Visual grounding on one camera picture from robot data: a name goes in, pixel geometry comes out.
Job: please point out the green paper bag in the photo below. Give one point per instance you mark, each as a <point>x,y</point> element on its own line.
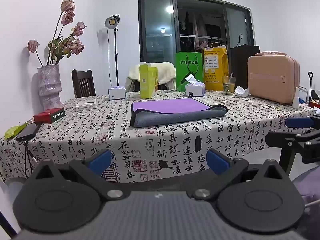
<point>187,65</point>

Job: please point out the drinking glass with straw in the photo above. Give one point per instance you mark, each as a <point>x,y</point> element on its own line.
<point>228,86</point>

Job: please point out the yellow-green carton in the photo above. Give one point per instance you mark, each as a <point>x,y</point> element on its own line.
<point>147,82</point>

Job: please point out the hanging clothes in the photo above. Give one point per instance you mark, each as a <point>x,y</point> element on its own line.
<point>197,27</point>

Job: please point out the dark wooden chair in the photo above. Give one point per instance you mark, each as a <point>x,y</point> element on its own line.
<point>82,83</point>

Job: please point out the purple and grey towel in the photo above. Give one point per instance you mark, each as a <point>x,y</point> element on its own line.
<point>170,106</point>

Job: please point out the white tissue box with tissue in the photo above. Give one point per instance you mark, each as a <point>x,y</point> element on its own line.
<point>195,88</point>

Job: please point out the cream cloth on chair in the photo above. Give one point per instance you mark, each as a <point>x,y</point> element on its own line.
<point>165,73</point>

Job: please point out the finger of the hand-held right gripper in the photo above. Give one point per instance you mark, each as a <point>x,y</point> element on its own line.
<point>282,138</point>
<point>299,122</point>

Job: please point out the yellow package bag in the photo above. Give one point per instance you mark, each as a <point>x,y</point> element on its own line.
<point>213,67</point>

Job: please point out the black cabinet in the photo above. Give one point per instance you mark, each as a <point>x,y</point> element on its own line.
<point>240,62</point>

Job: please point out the pink hard case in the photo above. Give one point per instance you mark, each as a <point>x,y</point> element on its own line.
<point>271,77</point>

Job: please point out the pink speckled vase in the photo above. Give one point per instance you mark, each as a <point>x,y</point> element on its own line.
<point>49,87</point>

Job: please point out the red box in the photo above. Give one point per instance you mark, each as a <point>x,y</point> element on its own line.
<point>48,116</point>

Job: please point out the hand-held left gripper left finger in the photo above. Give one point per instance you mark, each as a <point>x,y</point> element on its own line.
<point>100,162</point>

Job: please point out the calligraphy print tablecloth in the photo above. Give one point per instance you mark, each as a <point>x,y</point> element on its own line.
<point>175,150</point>

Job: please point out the yellow-green packet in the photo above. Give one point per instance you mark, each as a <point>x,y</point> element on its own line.
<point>15,131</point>

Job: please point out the studio light on stand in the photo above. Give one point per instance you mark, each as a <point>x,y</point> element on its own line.
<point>112,21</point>

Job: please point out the black phone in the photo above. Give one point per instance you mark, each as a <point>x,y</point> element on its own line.
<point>28,131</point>

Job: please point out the purple cloth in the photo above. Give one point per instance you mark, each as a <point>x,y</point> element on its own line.
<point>310,190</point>

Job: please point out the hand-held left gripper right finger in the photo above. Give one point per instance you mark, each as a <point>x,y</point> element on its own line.
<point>217,162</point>

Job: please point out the crumpled white paper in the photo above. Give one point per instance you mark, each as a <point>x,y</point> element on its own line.
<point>241,91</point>

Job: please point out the dried pink roses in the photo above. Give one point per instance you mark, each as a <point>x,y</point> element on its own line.
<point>67,17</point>

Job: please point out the small white tissue box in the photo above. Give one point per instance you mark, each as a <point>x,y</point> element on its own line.
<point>116,93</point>

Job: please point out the dark sliding glass door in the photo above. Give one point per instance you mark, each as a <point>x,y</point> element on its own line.
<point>155,30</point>

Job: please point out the flat white box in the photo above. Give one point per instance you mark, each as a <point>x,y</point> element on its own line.
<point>86,105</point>

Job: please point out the small white bottle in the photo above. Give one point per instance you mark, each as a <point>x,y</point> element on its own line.
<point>296,100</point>

